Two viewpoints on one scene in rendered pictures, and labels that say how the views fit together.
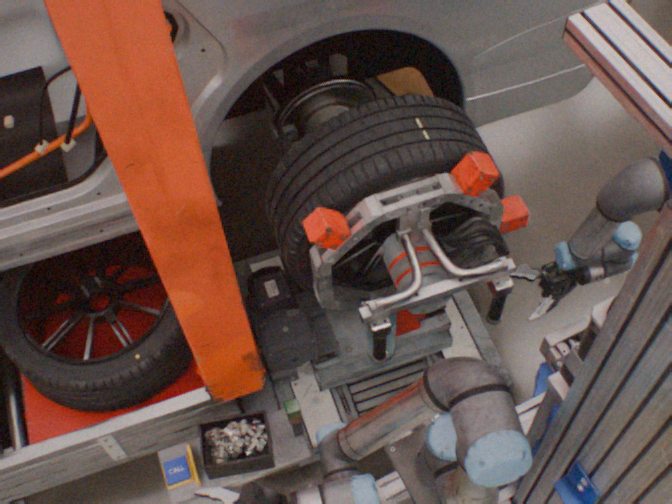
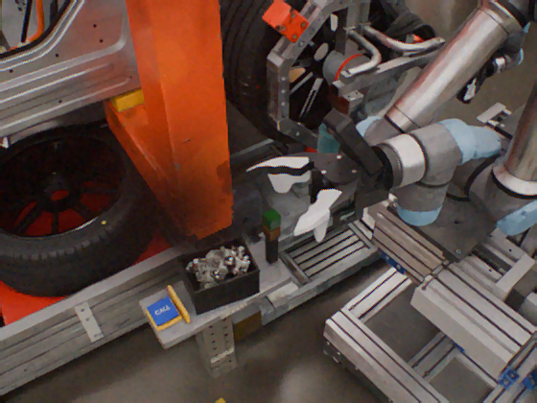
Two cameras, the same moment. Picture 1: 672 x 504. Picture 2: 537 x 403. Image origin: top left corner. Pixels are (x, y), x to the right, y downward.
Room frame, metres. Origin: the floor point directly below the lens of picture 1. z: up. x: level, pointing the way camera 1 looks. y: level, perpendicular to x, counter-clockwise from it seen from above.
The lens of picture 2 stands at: (-0.06, 0.44, 1.75)
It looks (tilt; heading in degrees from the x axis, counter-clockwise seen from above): 47 degrees down; 342
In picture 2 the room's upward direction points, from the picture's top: straight up
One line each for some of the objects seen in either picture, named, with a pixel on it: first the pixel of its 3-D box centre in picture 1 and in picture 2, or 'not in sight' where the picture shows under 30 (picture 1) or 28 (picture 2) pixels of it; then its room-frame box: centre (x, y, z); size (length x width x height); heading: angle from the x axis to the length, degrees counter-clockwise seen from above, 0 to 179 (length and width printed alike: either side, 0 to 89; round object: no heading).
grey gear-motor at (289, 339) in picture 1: (277, 315); (218, 197); (1.37, 0.20, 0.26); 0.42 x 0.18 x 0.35; 15
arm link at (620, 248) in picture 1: (617, 243); (511, 33); (1.14, -0.76, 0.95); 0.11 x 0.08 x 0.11; 100
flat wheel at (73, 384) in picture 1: (103, 308); (63, 204); (1.38, 0.77, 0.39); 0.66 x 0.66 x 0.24
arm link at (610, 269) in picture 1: (614, 260); (505, 57); (1.14, -0.78, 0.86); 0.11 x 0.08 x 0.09; 106
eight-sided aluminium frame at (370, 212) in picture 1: (406, 250); (343, 68); (1.23, -0.21, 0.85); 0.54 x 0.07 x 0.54; 105
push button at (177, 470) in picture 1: (177, 471); (163, 312); (0.78, 0.49, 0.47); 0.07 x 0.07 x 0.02; 15
